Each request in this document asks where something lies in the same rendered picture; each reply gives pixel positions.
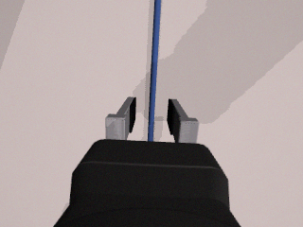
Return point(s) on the blue cable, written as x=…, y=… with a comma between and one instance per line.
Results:
x=154, y=59

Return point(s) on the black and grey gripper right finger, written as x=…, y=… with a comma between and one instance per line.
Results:
x=183, y=128

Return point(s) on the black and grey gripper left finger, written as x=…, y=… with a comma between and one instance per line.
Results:
x=119, y=125

